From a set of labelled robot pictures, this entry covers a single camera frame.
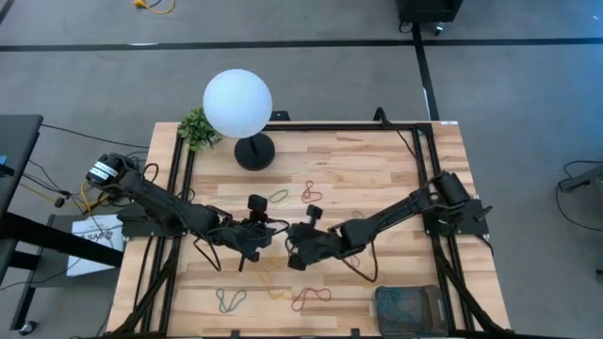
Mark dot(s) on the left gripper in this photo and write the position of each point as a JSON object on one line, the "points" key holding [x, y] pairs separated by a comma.
{"points": [[249, 233]]}

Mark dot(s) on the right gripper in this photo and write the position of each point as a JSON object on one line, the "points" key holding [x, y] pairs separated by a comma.
{"points": [[313, 242]]}

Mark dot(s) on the green rubber band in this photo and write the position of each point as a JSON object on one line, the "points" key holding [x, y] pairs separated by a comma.
{"points": [[269, 198], [356, 212]]}

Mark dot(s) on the red rubber band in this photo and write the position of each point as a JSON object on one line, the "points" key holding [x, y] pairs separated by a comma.
{"points": [[354, 262], [308, 192], [304, 293]]}

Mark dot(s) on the yellow rubber band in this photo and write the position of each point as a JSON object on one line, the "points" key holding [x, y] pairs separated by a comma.
{"points": [[266, 285]]}

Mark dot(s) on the dark teal rubber band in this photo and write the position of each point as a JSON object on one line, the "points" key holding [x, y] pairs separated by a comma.
{"points": [[387, 295]]}

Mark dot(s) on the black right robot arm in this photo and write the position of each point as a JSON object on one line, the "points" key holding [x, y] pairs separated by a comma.
{"points": [[400, 209]]}

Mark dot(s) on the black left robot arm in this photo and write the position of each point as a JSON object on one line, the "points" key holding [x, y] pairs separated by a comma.
{"points": [[155, 198]]}

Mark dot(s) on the green potted plant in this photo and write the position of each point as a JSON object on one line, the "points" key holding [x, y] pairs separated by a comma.
{"points": [[198, 129]]}

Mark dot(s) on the black table clamp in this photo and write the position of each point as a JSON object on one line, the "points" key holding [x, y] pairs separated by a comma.
{"points": [[280, 116]]}

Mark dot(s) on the white globe table lamp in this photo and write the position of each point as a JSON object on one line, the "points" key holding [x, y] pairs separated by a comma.
{"points": [[238, 103]]}

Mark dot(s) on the white printed sheet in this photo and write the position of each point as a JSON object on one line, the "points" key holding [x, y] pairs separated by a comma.
{"points": [[89, 256]]}

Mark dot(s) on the black round plug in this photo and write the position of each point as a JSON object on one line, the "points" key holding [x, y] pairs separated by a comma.
{"points": [[59, 202]]}

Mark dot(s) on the grey flat board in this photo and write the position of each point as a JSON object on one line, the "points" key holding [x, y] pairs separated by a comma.
{"points": [[47, 263]]}

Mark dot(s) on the black desk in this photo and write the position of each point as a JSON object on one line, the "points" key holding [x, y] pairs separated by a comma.
{"points": [[19, 150]]}

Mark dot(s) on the black wheeled cart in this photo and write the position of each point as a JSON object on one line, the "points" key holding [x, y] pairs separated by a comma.
{"points": [[428, 11]]}

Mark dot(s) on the black floor stand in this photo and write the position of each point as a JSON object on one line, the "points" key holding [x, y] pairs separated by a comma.
{"points": [[584, 181]]}

